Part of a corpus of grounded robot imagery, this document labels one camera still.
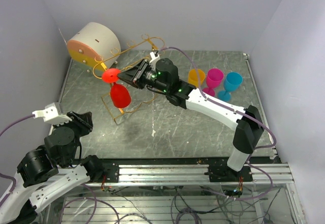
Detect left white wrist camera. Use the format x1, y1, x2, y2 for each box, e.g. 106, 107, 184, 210
32, 102, 72, 125

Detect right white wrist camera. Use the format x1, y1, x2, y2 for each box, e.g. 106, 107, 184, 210
149, 51, 160, 66

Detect yellow plastic wine glass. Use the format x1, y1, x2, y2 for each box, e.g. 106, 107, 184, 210
187, 69, 206, 87

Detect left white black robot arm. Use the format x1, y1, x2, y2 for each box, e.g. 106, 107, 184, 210
1, 107, 104, 223

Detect gold wire wine glass rack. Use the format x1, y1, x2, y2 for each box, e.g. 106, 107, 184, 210
92, 34, 165, 124

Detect beige cylindrical toy box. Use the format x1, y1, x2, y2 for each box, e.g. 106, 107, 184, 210
67, 22, 121, 72

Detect loose cables under frame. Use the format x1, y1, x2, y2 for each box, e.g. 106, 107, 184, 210
58, 180, 282, 224

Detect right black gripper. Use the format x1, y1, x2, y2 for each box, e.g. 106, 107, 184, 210
117, 59, 169, 93

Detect magenta plastic wine glass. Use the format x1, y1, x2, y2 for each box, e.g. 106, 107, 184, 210
202, 68, 224, 97

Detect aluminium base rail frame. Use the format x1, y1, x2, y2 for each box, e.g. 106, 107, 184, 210
35, 164, 306, 223

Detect blue plastic wine glass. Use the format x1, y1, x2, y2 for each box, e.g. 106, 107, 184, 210
217, 72, 243, 102

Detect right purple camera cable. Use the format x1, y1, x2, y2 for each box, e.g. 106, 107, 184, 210
158, 46, 277, 164

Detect red plastic wine glass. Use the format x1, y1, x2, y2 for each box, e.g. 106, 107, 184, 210
102, 68, 132, 109

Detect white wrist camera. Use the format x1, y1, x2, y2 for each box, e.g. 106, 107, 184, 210
149, 51, 160, 66
32, 102, 72, 125

